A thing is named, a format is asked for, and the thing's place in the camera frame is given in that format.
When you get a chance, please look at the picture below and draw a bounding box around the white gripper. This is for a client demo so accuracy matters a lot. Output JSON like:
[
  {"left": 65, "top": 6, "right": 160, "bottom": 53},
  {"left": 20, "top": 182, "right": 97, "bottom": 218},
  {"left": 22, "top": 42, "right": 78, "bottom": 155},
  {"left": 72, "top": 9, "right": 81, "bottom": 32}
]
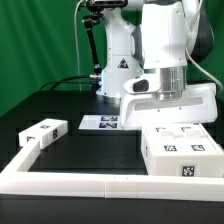
[{"left": 120, "top": 83, "right": 218, "bottom": 130}]

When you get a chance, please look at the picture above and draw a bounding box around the white cabinet body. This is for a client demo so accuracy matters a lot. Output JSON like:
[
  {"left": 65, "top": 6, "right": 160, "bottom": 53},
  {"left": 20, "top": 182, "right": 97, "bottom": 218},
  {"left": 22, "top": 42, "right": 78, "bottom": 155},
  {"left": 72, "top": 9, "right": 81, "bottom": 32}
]
[{"left": 141, "top": 124, "right": 224, "bottom": 178}]

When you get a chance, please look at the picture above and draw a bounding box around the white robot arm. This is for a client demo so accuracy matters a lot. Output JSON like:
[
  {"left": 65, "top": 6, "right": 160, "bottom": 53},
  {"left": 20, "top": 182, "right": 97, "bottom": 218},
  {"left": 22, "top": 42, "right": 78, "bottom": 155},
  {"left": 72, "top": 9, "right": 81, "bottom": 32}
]
[{"left": 87, "top": 0, "right": 222, "bottom": 130}]

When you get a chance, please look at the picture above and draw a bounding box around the white cabinet top block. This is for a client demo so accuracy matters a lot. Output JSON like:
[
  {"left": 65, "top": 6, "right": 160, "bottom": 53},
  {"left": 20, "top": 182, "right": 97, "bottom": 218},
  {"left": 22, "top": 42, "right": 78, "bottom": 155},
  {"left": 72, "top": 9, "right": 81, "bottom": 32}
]
[{"left": 19, "top": 119, "right": 68, "bottom": 149}]

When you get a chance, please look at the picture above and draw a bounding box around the white marker base plate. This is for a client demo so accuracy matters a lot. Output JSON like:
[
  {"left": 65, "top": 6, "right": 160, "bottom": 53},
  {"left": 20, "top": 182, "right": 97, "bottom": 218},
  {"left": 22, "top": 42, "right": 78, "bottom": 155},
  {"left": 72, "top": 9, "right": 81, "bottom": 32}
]
[{"left": 79, "top": 115, "right": 122, "bottom": 130}]

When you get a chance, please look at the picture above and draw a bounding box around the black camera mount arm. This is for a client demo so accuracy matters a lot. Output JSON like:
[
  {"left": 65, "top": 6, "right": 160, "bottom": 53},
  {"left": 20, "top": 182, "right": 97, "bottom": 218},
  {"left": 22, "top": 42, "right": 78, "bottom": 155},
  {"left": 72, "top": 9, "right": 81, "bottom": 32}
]
[{"left": 82, "top": 0, "right": 104, "bottom": 90}]

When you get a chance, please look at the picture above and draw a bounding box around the black cable bundle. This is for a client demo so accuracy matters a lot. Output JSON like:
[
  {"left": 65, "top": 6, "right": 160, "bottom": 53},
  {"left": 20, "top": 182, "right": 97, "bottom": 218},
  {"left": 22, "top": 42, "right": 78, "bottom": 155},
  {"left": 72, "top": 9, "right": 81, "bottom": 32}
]
[{"left": 39, "top": 75, "right": 101, "bottom": 92}]

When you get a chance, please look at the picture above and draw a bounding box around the white cable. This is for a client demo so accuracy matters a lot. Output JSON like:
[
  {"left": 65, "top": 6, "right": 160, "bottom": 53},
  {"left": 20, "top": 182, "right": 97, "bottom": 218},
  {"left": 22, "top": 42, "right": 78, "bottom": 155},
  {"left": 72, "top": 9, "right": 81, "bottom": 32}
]
[{"left": 73, "top": 0, "right": 88, "bottom": 92}]

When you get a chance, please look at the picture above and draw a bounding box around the white U-shaped frame fence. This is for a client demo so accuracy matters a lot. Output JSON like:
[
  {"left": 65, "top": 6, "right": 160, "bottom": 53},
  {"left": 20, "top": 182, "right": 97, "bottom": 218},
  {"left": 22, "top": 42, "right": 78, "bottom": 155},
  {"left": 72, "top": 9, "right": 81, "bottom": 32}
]
[{"left": 0, "top": 140, "right": 224, "bottom": 202}]

